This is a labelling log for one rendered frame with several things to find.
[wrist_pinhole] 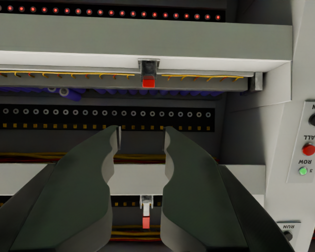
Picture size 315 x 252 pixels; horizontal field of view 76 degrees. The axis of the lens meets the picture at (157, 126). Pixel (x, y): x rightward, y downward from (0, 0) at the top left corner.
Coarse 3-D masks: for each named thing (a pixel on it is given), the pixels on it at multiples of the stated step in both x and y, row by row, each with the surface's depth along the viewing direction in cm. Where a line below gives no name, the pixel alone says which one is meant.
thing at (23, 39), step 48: (0, 48) 23; (48, 48) 24; (96, 48) 24; (144, 48) 24; (192, 48) 25; (240, 48) 25; (288, 48) 25; (0, 96) 42; (240, 96) 39; (288, 96) 26
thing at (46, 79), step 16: (0, 80) 31; (16, 80) 31; (32, 80) 31; (48, 80) 31; (64, 80) 31; (80, 80) 31; (96, 80) 31; (112, 80) 31; (128, 80) 31; (160, 80) 31; (176, 80) 31; (192, 80) 32; (208, 80) 32; (224, 80) 32; (240, 80) 32
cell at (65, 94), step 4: (60, 88) 34; (64, 88) 34; (68, 88) 34; (60, 92) 34; (64, 92) 34; (68, 92) 34; (72, 92) 36; (76, 92) 38; (64, 96) 34; (68, 96) 35; (72, 96) 36; (76, 96) 38; (80, 96) 40; (76, 100) 40
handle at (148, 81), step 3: (144, 75) 26; (147, 75) 25; (150, 75) 25; (144, 78) 20; (147, 78) 20; (150, 78) 20; (153, 78) 20; (144, 81) 20; (147, 81) 20; (150, 81) 20; (153, 81) 20; (144, 84) 20; (147, 84) 20; (150, 84) 20; (153, 84) 20
